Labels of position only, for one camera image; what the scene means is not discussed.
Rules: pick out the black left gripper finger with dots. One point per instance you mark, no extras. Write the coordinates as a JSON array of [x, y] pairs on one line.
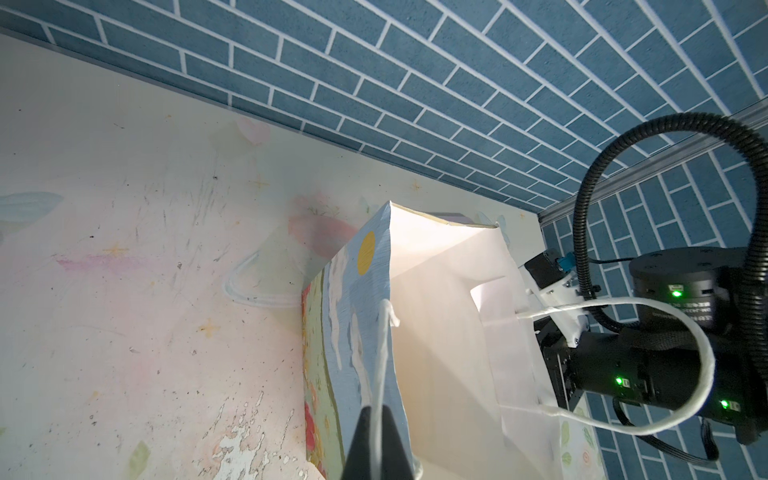
[[376, 450]]

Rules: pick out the white paper gift bag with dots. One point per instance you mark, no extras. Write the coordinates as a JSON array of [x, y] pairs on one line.
[[433, 319]]

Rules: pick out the aluminium corner post right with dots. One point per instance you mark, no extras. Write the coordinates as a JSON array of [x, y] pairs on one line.
[[754, 117]]

